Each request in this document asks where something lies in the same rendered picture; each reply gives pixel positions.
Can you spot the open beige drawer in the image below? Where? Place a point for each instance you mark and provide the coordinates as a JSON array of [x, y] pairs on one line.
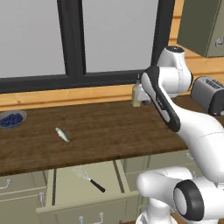
[[87, 201]]

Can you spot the beige drawer front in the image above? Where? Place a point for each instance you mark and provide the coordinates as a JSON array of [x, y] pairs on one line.
[[166, 160], [26, 182]]

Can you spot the olive green wall cupboard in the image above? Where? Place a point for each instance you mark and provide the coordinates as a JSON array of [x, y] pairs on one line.
[[201, 26]]

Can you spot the silver toaster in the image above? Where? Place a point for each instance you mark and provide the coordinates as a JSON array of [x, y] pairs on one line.
[[205, 94]]

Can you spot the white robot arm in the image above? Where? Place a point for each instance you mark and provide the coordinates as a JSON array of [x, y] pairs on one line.
[[201, 131]]

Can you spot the grey bowl of blueberries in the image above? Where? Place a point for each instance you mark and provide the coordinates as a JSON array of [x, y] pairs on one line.
[[11, 119]]

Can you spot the small pale green fish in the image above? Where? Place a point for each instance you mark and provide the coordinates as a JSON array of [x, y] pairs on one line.
[[62, 134]]

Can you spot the black framed window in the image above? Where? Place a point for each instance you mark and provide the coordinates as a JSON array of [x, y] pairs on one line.
[[71, 43]]

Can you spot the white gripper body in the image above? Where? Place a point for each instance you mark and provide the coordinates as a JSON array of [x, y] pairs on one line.
[[142, 94]]

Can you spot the pale yellow oil bottle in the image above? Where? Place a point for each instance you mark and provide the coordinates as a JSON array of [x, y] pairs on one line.
[[135, 96]]

